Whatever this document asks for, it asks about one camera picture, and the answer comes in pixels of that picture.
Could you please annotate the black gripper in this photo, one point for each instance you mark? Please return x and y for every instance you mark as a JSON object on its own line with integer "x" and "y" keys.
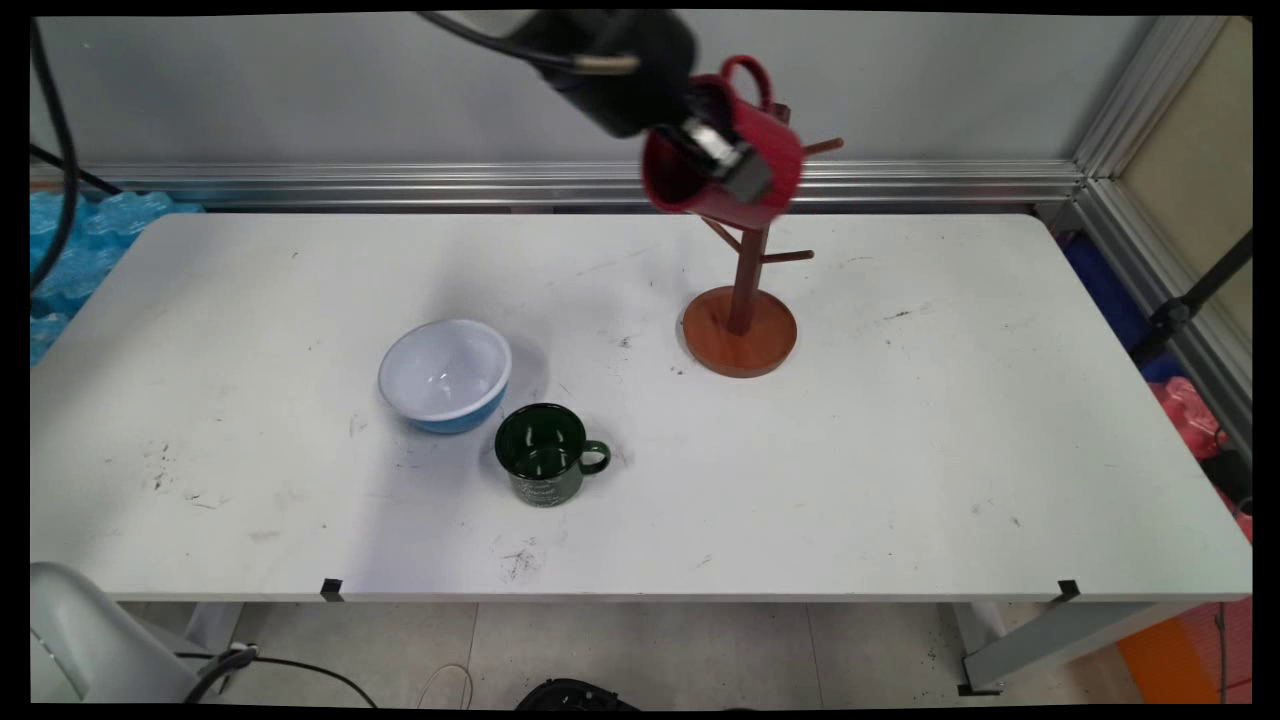
{"x": 620, "y": 70}

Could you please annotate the red mug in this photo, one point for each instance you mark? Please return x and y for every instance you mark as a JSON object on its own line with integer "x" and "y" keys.
{"x": 775, "y": 150}

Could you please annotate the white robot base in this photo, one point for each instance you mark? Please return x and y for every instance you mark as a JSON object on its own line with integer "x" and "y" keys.
{"x": 85, "y": 640}

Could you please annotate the brown wooden mug tree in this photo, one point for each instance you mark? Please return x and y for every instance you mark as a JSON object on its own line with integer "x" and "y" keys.
{"x": 740, "y": 335}

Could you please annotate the white and blue bowl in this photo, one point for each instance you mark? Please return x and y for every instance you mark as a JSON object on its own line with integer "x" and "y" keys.
{"x": 445, "y": 375}

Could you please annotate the dark green mug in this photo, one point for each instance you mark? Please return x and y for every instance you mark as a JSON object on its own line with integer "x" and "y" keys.
{"x": 540, "y": 455}

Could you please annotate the blue box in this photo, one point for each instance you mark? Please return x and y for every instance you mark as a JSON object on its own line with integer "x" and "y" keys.
{"x": 1110, "y": 290}

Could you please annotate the black stand pole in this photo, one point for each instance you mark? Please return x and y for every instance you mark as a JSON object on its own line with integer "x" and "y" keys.
{"x": 1195, "y": 295}

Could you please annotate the red plastic bag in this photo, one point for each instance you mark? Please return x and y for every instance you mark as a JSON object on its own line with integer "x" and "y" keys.
{"x": 1190, "y": 415}

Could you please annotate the black table edge clip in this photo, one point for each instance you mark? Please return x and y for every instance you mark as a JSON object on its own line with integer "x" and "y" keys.
{"x": 1066, "y": 590}
{"x": 331, "y": 590}

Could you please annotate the black object on floor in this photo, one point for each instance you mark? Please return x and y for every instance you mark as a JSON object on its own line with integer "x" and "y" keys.
{"x": 575, "y": 695}

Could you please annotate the grey slanted table leg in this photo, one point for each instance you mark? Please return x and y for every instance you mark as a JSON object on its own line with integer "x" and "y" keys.
{"x": 1050, "y": 640}

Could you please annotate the blue bubble wrap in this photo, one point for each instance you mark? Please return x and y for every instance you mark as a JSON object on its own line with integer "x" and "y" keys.
{"x": 75, "y": 255}

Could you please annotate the orange box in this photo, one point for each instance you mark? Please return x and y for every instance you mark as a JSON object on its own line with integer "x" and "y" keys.
{"x": 1165, "y": 655}

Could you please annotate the horizontal aluminium frame rail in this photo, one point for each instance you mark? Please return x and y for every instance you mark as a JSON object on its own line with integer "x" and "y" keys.
{"x": 400, "y": 185}

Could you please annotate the aluminium frame corner post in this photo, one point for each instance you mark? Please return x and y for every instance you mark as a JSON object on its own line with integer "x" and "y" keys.
{"x": 1150, "y": 120}

